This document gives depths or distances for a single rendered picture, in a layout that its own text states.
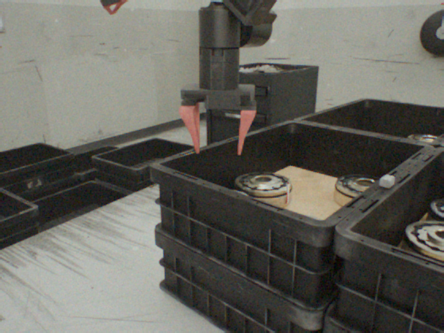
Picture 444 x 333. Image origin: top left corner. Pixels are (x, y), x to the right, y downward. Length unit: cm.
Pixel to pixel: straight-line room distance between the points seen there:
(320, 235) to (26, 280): 55
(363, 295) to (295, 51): 393
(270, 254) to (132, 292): 31
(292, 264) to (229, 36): 30
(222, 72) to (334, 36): 360
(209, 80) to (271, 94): 155
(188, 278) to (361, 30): 360
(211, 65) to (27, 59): 304
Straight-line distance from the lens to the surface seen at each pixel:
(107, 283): 73
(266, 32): 61
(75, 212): 177
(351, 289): 43
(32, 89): 354
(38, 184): 180
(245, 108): 53
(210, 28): 53
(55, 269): 80
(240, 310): 56
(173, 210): 57
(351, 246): 40
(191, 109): 55
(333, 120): 103
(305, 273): 46
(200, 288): 59
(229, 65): 54
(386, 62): 396
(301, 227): 42
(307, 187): 77
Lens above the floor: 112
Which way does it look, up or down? 20 degrees down
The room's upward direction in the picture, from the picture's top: straight up
